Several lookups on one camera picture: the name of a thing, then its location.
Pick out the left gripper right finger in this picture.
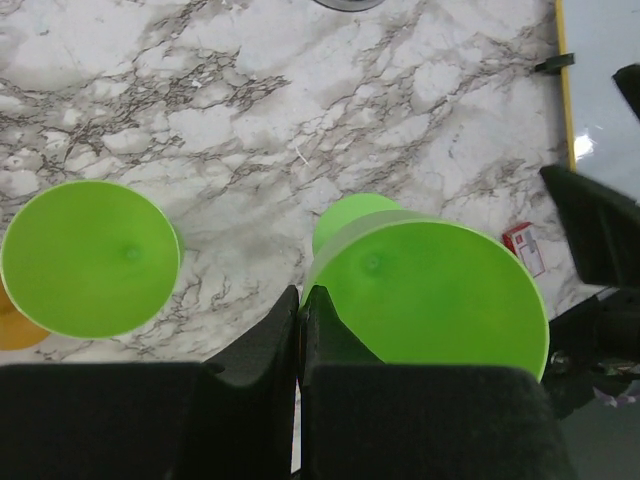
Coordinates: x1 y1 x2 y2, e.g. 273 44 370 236
299 286 575 479

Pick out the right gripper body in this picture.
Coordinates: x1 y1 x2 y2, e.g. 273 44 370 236
542 289 639 419

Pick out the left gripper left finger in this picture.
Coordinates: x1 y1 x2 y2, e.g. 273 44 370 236
1 286 299 479

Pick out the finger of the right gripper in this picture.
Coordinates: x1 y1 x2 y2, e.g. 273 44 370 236
613 63 640 120
540 165 639 288

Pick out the green wine glass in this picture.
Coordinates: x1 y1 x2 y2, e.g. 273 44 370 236
304 193 550 378
1 180 185 340

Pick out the orange wine glass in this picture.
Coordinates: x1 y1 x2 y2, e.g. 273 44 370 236
0 286 50 351

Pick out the small whiteboard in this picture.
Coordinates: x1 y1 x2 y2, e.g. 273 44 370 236
536 0 639 200

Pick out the red white eraser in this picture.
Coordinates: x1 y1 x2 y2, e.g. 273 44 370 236
502 222 546 278

